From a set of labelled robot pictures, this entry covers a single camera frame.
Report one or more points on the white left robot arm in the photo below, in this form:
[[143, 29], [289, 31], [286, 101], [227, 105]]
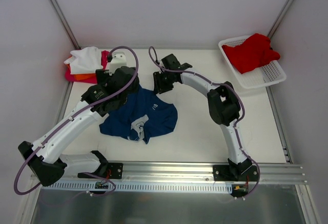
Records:
[[45, 156]]

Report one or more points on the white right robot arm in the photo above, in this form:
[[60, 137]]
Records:
[[225, 106]]

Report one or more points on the blue cartoon print t-shirt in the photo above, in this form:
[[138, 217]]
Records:
[[142, 117]]

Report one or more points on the orange folded t-shirt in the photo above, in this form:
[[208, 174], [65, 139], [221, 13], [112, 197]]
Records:
[[90, 78]]

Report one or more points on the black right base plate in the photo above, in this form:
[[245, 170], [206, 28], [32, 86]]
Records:
[[229, 173]]

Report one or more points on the white slotted cable duct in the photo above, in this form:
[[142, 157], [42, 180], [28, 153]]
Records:
[[161, 187]]

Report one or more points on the aluminium mounting rail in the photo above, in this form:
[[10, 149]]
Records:
[[285, 174]]

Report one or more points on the aluminium frame post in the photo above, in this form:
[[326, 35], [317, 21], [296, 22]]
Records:
[[283, 12], [63, 21]]

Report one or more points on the right aluminium frame post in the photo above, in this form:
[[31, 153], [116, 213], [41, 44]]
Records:
[[283, 12]]

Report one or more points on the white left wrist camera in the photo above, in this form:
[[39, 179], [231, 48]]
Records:
[[114, 61]]

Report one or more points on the pink folded t-shirt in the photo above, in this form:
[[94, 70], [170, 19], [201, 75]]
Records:
[[104, 55]]

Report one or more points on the red t-shirt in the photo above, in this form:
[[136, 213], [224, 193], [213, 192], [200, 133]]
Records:
[[254, 52]]

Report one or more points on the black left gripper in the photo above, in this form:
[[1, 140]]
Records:
[[101, 75]]

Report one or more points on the left aluminium frame post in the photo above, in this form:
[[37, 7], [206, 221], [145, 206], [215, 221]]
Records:
[[63, 21]]

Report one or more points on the white perforated plastic basket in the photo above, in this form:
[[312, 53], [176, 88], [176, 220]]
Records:
[[262, 77]]

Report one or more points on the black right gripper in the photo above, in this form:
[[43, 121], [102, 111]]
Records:
[[161, 82]]

